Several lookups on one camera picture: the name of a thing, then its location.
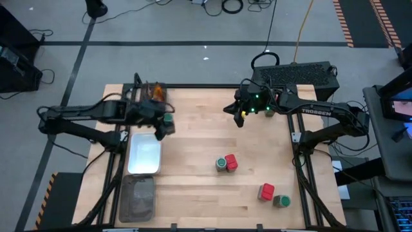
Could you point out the black equipment case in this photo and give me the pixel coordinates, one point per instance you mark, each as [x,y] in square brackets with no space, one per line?
[13,29]
[16,74]

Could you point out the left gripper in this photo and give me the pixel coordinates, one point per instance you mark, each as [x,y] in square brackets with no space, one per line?
[146,112]

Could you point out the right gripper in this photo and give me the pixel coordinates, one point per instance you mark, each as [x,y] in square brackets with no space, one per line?
[257,101]

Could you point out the white paper sheet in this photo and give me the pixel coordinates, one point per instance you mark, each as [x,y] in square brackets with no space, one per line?
[342,191]

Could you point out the narrow dark grey bin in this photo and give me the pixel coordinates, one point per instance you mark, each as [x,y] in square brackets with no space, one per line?
[142,98]

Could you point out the wide grey bin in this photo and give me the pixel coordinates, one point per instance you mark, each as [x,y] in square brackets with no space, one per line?
[136,199]

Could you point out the black round stand base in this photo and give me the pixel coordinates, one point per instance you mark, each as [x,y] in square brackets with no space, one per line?
[96,8]

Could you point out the black mat striped edge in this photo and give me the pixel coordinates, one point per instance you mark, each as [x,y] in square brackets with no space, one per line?
[64,199]
[360,25]
[402,16]

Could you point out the black keyboard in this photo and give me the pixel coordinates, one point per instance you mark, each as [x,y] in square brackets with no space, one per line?
[402,212]

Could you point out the computer monitor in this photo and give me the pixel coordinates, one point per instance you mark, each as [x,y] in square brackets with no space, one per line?
[399,106]

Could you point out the grey desk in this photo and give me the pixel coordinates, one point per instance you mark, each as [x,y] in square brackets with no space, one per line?
[396,161]

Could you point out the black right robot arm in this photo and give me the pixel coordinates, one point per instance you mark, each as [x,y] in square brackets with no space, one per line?
[331,109]

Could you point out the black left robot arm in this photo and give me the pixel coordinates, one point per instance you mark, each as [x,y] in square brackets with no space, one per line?
[80,111]

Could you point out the black perforated computer case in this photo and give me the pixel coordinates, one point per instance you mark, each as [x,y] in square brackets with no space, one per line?
[296,75]

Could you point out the green-lid oregano jar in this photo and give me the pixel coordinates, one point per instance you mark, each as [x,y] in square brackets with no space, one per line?
[284,201]
[168,118]
[269,113]
[221,163]

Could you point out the white plastic bin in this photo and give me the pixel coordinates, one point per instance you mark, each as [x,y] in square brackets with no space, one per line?
[144,154]

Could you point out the orange taco seasoning packet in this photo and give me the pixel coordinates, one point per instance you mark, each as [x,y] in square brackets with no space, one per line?
[157,92]

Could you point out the black floor object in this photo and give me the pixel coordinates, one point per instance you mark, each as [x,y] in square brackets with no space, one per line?
[407,56]

